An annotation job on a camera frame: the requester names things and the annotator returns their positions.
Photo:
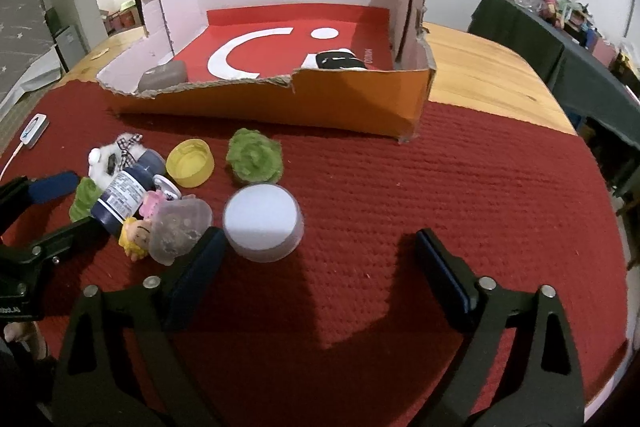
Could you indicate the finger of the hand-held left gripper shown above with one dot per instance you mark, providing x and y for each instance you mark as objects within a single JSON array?
[
  {"x": 70, "y": 239},
  {"x": 52, "y": 187}
]

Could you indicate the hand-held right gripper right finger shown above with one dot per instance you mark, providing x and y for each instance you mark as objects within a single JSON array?
[{"x": 442, "y": 274}]

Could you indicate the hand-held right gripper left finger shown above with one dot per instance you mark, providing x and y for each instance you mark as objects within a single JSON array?
[{"x": 200, "y": 267}]

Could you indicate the small green moss ball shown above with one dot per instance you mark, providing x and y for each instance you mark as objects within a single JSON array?
[{"x": 82, "y": 202}]

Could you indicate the clear plastic container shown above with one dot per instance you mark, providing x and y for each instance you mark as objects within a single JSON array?
[{"x": 177, "y": 229}]

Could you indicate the white plush toy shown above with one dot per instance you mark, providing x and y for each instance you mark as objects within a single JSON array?
[{"x": 102, "y": 162}]

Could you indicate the dark blue bottle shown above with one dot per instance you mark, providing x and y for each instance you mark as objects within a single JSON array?
[{"x": 125, "y": 194}]

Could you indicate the white round container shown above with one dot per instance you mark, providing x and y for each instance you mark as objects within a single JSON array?
[{"x": 262, "y": 219}]

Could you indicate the large green moss ball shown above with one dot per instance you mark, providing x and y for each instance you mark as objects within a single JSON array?
[{"x": 255, "y": 157}]

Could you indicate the orange cardboard box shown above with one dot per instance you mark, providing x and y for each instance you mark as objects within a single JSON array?
[{"x": 350, "y": 107}]

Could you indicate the person's left hand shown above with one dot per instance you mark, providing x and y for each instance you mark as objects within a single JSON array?
[{"x": 20, "y": 334}]

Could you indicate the white small device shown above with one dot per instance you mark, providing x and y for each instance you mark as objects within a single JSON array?
[{"x": 35, "y": 129}]

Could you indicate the small blonde doll figure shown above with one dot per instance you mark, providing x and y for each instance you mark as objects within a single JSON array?
[{"x": 135, "y": 237}]

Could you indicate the red woven mat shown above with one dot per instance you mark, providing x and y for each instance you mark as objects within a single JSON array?
[{"x": 375, "y": 207}]

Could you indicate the yellow bottle cap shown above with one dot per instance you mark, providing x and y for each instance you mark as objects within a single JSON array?
[{"x": 190, "y": 164}]

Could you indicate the small paper scrap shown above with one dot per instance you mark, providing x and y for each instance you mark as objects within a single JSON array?
[{"x": 100, "y": 53}]

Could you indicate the grey cabinet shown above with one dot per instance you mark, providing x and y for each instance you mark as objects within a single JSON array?
[{"x": 65, "y": 44}]

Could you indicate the grey star-printed cloth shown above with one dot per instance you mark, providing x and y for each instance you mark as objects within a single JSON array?
[{"x": 15, "y": 37}]

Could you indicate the grey zip case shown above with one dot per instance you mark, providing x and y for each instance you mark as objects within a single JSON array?
[{"x": 162, "y": 77}]

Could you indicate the red crates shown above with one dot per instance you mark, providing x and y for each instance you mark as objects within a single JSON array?
[{"x": 120, "y": 21}]

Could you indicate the black and white rolled sock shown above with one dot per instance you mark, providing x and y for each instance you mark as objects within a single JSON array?
[{"x": 335, "y": 59}]

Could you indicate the table with dark cloth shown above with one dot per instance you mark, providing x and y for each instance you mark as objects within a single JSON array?
[{"x": 525, "y": 42}]

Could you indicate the clutter of bottles and knick-knacks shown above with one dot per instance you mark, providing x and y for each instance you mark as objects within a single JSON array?
[{"x": 560, "y": 4}]

